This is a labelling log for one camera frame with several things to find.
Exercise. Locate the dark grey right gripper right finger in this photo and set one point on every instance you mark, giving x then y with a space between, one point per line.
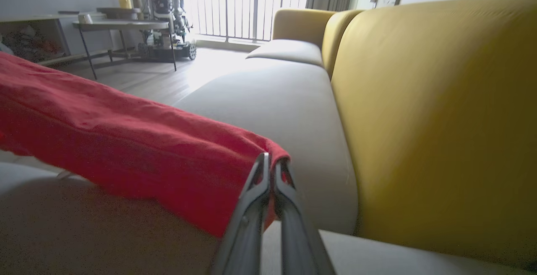
300 241

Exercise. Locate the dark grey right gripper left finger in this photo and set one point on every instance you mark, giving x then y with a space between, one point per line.
247 233

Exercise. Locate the red shirt with white sleeves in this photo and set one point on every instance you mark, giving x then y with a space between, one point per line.
126 141

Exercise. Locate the medium grey sofa seat cushion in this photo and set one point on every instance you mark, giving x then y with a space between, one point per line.
272 99

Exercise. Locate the large grey sofa seat cushion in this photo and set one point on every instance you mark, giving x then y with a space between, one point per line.
105 237

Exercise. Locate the large yellow sofa back cushion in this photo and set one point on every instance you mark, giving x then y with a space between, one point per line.
440 120

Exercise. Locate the small grey sofa seat cushion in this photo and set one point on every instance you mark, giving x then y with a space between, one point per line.
285 50

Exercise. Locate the narrow yellow sofa back cushion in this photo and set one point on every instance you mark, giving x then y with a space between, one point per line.
335 36

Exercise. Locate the yellow sofa armrest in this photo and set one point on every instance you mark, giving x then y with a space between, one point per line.
298 23

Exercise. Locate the metal balcony railing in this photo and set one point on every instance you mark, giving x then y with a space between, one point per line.
254 11

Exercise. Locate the grey table with black legs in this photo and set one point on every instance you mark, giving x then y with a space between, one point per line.
121 25

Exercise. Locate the dark round tray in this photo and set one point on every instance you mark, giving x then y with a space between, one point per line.
117 11

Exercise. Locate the yellow plastic bottle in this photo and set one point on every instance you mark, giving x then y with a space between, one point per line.
125 1

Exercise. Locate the white mug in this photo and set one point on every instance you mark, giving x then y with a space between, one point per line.
85 18

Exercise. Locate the assorted toys pile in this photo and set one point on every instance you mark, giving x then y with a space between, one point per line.
29 44

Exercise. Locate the white open shelf unit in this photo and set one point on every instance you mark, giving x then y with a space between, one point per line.
42 17

